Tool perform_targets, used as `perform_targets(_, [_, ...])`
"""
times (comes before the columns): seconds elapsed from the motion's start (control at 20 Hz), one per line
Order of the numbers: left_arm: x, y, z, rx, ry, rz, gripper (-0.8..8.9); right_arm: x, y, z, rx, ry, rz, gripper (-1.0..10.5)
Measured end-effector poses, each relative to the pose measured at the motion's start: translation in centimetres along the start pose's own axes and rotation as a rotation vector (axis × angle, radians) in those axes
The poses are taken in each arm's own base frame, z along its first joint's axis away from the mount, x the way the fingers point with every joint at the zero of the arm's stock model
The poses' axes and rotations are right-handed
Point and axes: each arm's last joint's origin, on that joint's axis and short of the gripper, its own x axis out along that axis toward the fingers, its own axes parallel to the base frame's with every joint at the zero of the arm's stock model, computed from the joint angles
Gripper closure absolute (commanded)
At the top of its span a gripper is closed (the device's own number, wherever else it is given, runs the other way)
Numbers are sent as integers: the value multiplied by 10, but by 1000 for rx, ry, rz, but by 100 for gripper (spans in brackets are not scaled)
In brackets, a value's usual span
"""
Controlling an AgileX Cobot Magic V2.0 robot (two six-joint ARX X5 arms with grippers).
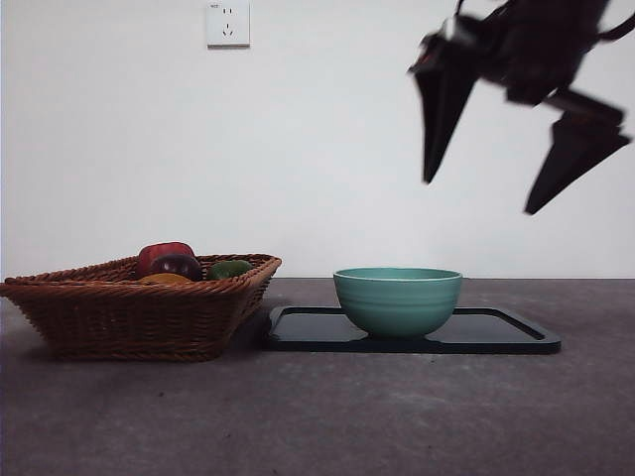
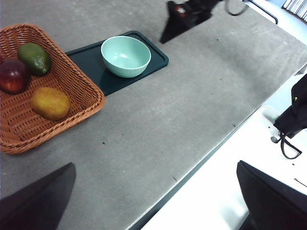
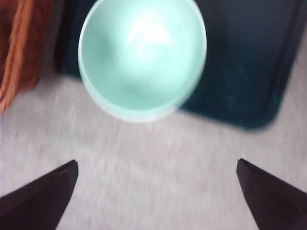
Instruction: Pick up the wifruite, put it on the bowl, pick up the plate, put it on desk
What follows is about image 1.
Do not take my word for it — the teal ribbed bowl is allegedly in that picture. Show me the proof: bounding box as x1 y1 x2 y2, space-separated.
332 266 463 341

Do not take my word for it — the yellow-brown kiwi fruit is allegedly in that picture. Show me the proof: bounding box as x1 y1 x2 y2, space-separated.
138 272 192 286

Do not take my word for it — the dark green rectangular tray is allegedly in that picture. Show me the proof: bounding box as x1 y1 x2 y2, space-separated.
265 305 563 356

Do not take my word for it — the green avocado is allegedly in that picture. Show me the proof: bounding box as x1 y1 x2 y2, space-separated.
205 260 254 282

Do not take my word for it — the dark red plum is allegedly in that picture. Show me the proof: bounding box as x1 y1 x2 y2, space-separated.
148 253 203 283

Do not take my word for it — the bright red apple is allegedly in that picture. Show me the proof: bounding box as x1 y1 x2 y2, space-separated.
136 241 195 282

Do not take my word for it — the brown wicker basket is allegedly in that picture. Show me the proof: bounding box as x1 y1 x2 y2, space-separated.
0 253 283 363

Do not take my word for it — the black cable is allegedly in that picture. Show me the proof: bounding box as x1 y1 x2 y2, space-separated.
594 17 635 45

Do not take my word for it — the white wall socket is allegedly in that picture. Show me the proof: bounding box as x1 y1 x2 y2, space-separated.
205 2 251 51

